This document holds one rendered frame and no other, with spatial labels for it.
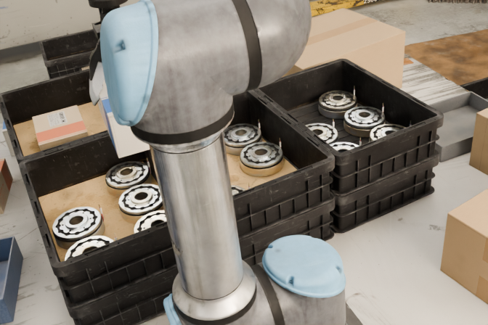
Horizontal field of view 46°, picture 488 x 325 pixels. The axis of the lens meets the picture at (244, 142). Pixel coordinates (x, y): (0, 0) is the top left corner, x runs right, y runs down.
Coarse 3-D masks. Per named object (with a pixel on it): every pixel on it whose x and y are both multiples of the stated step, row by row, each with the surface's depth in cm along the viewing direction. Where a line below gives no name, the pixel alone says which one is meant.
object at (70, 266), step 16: (80, 144) 134; (32, 160) 130; (32, 192) 120; (160, 224) 108; (48, 240) 109; (128, 240) 105; (144, 240) 106; (48, 256) 103; (80, 256) 102; (96, 256) 103; (112, 256) 104; (64, 272) 101
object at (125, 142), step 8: (104, 80) 113; (104, 88) 110; (104, 96) 107; (104, 104) 104; (104, 112) 109; (112, 112) 102; (104, 120) 116; (112, 120) 101; (112, 128) 102; (120, 128) 103; (128, 128) 103; (112, 136) 106; (120, 136) 103; (128, 136) 104; (120, 144) 104; (128, 144) 105; (136, 144) 106; (144, 144) 106; (120, 152) 105; (128, 152) 106; (136, 152) 106
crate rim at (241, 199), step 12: (252, 96) 148; (288, 120) 135; (300, 132) 130; (312, 144) 126; (312, 168) 118; (324, 168) 120; (276, 180) 116; (288, 180) 116; (300, 180) 118; (240, 192) 113; (252, 192) 113; (264, 192) 115; (276, 192) 116; (240, 204) 113
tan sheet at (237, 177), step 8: (232, 160) 141; (232, 168) 138; (240, 168) 138; (288, 168) 136; (232, 176) 135; (240, 176) 135; (248, 176) 135; (272, 176) 134; (232, 184) 133; (240, 184) 132; (256, 184) 132
